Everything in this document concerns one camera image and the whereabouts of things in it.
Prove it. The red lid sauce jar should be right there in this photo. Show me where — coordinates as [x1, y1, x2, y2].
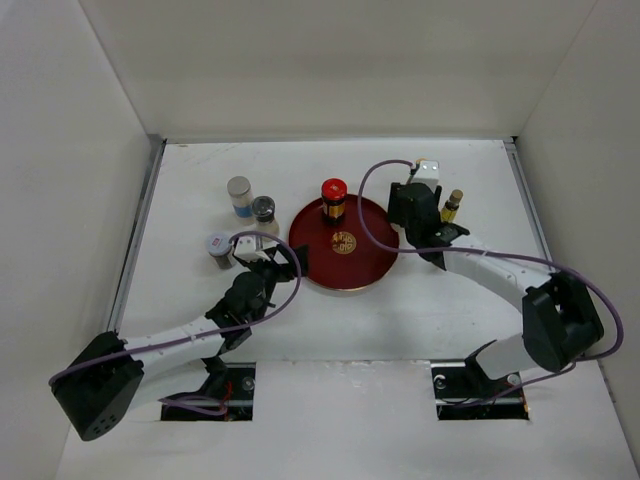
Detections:
[321, 178, 348, 225]

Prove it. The silver lid blue label jar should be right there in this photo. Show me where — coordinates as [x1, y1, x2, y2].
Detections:
[227, 176, 253, 219]

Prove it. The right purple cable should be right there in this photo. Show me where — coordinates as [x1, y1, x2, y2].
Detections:
[356, 158, 625, 406]

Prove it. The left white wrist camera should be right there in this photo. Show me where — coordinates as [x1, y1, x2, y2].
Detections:
[234, 235, 269, 262]

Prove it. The small yellow label bottle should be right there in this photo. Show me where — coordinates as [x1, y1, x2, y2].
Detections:
[440, 189, 464, 223]

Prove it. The purple cable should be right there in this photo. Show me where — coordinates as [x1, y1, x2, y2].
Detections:
[356, 158, 625, 406]
[48, 231, 304, 417]

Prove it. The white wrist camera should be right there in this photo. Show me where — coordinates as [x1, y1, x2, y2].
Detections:
[234, 235, 269, 262]
[408, 158, 440, 191]

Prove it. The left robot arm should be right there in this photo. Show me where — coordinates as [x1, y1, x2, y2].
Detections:
[49, 244, 309, 442]

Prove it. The white lid spice jar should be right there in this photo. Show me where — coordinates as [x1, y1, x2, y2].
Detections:
[206, 232, 235, 270]

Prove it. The red round tray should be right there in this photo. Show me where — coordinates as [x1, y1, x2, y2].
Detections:
[288, 194, 398, 291]

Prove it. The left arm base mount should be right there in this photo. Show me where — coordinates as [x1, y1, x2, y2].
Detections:
[160, 361, 257, 422]

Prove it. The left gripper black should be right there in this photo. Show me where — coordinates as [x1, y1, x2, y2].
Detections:
[242, 244, 307, 323]

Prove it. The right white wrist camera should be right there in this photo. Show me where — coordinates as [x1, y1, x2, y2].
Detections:
[408, 158, 440, 191]

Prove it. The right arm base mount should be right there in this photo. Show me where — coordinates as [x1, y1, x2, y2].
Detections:
[430, 361, 529, 421]

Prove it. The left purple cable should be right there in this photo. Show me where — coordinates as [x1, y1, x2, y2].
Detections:
[48, 231, 304, 417]

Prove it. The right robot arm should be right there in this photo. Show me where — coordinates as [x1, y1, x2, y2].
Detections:
[388, 182, 604, 396]

